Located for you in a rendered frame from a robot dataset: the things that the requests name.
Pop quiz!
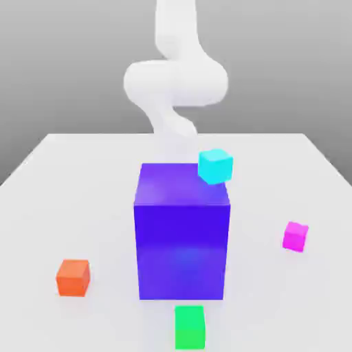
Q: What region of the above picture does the small orange cube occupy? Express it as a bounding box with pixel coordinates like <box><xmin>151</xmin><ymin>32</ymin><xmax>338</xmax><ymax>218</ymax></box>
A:
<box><xmin>55</xmin><ymin>258</ymin><xmax>91</xmax><ymax>298</ymax></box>

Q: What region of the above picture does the small magenta cube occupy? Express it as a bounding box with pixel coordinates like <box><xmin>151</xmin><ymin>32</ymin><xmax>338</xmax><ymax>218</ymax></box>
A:
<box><xmin>282</xmin><ymin>221</ymin><xmax>309</xmax><ymax>253</ymax></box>

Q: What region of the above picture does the small cyan cube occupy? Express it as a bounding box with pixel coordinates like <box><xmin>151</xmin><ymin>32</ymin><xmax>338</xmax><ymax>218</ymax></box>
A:
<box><xmin>197</xmin><ymin>148</ymin><xmax>234</xmax><ymax>186</ymax></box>

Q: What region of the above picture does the large purple box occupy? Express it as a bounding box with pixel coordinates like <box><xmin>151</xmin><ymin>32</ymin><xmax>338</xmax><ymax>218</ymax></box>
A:
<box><xmin>133</xmin><ymin>162</ymin><xmax>231</xmax><ymax>301</ymax></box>

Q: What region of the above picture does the small green cube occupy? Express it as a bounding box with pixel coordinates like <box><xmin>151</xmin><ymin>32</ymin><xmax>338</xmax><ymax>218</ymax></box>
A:
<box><xmin>174</xmin><ymin>305</ymin><xmax>206</xmax><ymax>351</ymax></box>

